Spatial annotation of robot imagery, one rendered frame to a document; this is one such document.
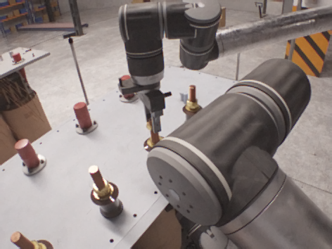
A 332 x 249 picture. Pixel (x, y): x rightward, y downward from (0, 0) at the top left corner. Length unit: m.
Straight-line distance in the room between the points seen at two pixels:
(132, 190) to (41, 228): 0.35
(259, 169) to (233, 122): 0.07
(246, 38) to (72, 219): 0.85
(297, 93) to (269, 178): 0.20
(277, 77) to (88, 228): 0.69
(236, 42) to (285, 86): 0.36
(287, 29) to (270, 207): 0.68
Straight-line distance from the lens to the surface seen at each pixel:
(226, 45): 0.73
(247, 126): 0.32
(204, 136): 0.29
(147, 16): 0.57
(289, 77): 0.46
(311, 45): 5.47
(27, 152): 1.00
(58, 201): 0.88
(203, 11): 0.57
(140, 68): 0.61
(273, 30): 0.83
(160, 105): 0.65
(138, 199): 0.78
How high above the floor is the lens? 2.01
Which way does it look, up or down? 37 degrees down
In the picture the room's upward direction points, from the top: 5 degrees counter-clockwise
